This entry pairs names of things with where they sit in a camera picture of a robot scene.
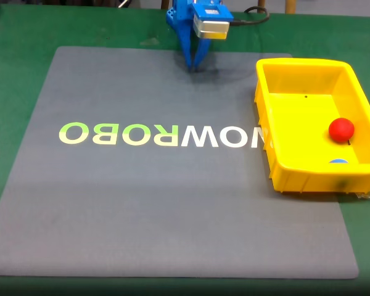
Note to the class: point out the blue ball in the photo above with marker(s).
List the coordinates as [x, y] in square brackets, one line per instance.
[338, 161]

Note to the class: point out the yellow plastic bin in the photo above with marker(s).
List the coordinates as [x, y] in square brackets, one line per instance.
[302, 148]

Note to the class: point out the red ball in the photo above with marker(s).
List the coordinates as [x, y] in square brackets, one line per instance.
[341, 130]

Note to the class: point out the wooden chair leg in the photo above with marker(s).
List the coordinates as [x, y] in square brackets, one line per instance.
[290, 6]
[165, 4]
[261, 3]

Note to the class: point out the grey mat with printed letters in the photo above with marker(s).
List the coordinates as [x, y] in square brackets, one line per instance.
[160, 200]

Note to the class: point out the clear plastic wrap scrap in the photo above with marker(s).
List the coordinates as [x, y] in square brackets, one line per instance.
[368, 195]

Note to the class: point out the silver camera in blue mount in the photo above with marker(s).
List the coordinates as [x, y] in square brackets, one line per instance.
[212, 23]

